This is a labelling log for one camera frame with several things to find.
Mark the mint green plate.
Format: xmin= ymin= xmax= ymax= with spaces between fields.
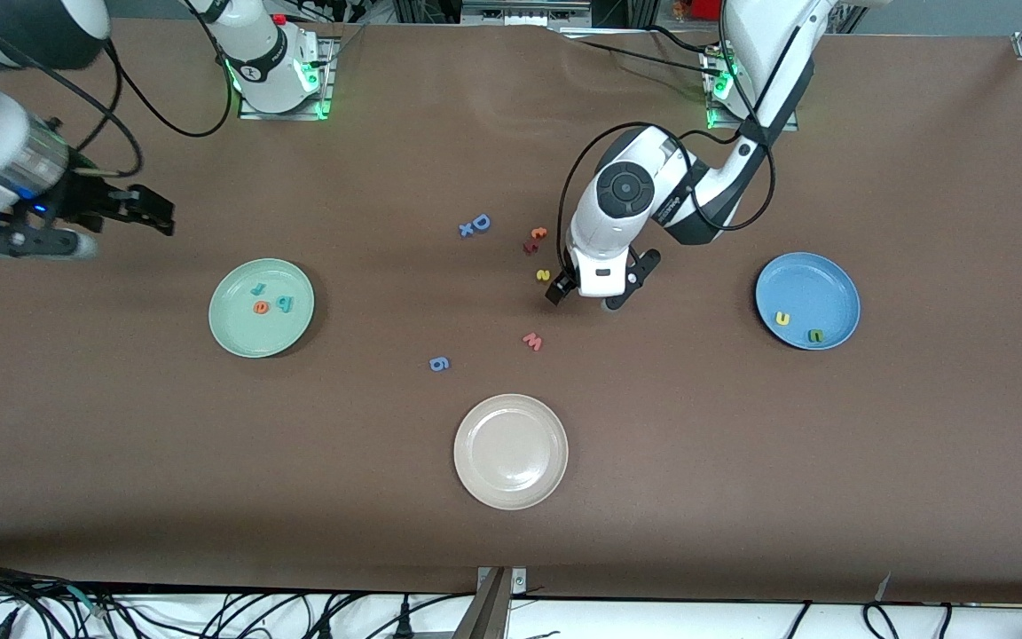
xmin=208 ymin=258 xmax=316 ymax=359

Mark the beige plate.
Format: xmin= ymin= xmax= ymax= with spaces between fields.
xmin=453 ymin=394 xmax=570 ymax=511

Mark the blue plate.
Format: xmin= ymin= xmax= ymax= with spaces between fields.
xmin=755 ymin=252 xmax=861 ymax=351

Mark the brown table mat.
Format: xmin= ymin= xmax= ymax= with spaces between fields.
xmin=0 ymin=16 xmax=1022 ymax=606

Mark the grey metal beam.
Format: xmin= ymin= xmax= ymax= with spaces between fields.
xmin=451 ymin=568 xmax=512 ymax=639

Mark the black camera cable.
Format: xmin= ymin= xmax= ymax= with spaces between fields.
xmin=0 ymin=0 xmax=235 ymax=177
xmin=558 ymin=0 xmax=822 ymax=258

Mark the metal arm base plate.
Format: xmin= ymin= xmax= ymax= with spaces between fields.
xmin=703 ymin=44 xmax=801 ymax=132
xmin=238 ymin=35 xmax=339 ymax=122

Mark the thin black power cable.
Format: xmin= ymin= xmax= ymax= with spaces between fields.
xmin=575 ymin=39 xmax=729 ymax=81
xmin=647 ymin=25 xmax=723 ymax=54

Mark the aluminium frame rack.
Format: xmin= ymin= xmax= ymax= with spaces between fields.
xmin=391 ymin=0 xmax=654 ymax=28

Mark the metal clamp bracket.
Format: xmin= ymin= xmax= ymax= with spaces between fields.
xmin=476 ymin=566 xmax=528 ymax=596

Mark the looped black floor cable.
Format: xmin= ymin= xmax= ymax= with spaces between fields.
xmin=862 ymin=602 xmax=900 ymax=639

